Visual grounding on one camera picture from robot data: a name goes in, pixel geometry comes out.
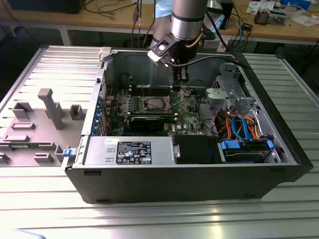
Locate black RAM slot bank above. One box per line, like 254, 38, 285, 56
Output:
129, 84, 174, 97
130, 110, 178, 123

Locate black graphics card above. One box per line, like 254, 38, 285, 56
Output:
129, 115, 166, 132

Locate large black box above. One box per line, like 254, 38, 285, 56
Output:
7, 0, 82, 14

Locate metal socket cover frame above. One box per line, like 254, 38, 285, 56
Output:
144, 96, 170, 112

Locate green motherboard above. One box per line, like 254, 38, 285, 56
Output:
104, 86, 207, 136

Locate black open PC case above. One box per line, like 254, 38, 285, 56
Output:
61, 47, 314, 205

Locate pale blue rounded object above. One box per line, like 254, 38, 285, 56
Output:
9, 228, 47, 239

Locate orange wire bundle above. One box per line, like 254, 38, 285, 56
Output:
214, 111, 262, 140

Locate grey electronic device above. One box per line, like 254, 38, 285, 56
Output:
269, 7, 287, 25

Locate grey power supply unit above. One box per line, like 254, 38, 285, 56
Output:
83, 136, 175, 166

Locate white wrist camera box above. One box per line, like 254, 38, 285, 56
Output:
147, 34, 175, 67

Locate tall black desktop box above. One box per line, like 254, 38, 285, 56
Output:
220, 0, 235, 30

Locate white paper cards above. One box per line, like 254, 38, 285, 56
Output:
246, 1, 275, 13

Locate beige case clip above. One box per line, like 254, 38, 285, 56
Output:
98, 47, 112, 63

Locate copper wound transformer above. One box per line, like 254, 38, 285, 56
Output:
254, 11, 270, 25

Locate blue wire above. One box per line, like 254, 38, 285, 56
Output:
230, 115, 253, 142

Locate green RAM stick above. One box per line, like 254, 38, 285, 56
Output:
9, 143, 33, 150

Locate wooden desk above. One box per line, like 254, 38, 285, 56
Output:
0, 0, 319, 47

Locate black plastic shroud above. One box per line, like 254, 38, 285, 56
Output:
173, 135, 221, 164

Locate grey parts rack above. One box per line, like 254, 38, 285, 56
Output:
0, 88, 88, 167

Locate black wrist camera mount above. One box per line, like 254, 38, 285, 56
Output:
199, 26, 215, 42

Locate silver metal drive cage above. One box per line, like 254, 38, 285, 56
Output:
204, 62, 261, 118

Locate CPU socket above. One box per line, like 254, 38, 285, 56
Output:
143, 96, 171, 112

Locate white paper sheets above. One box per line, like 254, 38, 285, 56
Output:
289, 13, 319, 27

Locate hard disk in blue carrier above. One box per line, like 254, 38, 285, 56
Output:
219, 139, 275, 164

